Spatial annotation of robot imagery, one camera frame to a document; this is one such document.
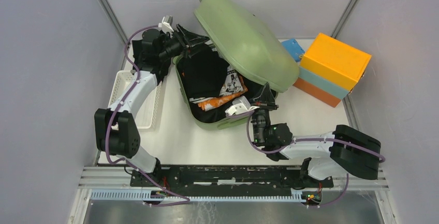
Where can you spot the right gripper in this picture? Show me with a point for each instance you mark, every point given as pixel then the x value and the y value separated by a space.
pixel 266 95

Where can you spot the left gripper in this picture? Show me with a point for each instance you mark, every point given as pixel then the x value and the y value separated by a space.
pixel 189 39

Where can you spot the green hard-shell suitcase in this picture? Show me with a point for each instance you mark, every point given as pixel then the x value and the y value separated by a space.
pixel 247 45

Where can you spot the white plastic basket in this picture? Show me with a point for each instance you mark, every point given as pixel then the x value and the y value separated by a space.
pixel 146 116

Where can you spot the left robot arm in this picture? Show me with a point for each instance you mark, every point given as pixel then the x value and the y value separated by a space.
pixel 116 132

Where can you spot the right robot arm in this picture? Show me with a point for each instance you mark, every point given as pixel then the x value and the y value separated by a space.
pixel 344 150

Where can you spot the orange white garment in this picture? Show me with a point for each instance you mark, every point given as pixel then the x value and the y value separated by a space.
pixel 232 88

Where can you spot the blue pouch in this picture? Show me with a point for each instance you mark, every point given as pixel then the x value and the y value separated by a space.
pixel 294 49

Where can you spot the black cloth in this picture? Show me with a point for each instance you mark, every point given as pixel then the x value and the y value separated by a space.
pixel 140 57

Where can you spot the orange blue stacked box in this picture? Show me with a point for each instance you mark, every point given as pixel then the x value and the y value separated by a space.
pixel 330 69

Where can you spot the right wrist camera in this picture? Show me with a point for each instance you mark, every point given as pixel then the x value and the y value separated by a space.
pixel 240 106

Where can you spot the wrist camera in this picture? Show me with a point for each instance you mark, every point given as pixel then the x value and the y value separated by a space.
pixel 165 25
pixel 240 106

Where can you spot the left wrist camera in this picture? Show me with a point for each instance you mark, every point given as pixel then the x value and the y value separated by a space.
pixel 165 25

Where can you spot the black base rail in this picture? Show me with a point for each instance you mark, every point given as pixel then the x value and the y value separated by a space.
pixel 219 184

